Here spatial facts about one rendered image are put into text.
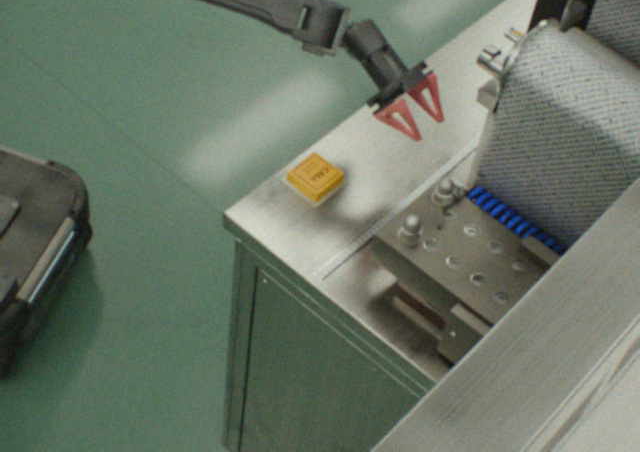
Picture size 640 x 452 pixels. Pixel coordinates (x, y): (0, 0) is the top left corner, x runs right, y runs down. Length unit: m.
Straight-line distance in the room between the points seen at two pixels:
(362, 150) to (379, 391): 0.42
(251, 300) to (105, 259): 1.00
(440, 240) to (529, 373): 0.87
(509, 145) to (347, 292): 0.35
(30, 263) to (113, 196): 0.49
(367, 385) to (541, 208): 0.42
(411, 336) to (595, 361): 0.90
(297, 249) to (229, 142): 1.38
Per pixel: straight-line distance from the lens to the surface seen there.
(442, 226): 1.73
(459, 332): 1.67
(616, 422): 1.12
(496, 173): 1.76
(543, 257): 1.71
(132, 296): 2.85
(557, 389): 0.86
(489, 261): 1.71
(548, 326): 0.88
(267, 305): 1.95
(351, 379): 1.91
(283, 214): 1.87
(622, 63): 1.77
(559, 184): 1.69
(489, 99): 1.79
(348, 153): 1.97
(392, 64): 1.78
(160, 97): 3.29
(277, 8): 1.78
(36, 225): 2.70
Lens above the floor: 2.36
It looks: 51 degrees down
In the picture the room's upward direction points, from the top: 10 degrees clockwise
